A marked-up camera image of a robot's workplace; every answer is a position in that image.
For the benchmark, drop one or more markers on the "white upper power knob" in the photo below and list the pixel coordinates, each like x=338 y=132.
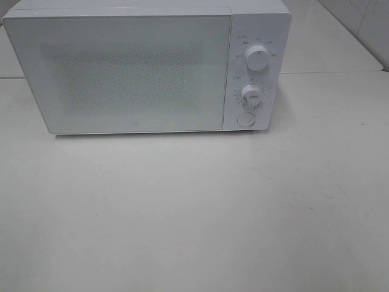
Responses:
x=257 y=57

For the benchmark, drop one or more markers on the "white timer knob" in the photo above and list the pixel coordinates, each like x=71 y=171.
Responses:
x=251 y=95

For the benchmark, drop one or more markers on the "white microwave oven body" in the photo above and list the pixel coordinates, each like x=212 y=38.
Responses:
x=251 y=23

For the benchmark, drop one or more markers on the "round door release button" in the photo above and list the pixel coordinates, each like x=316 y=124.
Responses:
x=246 y=119

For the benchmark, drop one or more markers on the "white microwave door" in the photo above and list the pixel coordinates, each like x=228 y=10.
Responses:
x=125 y=74

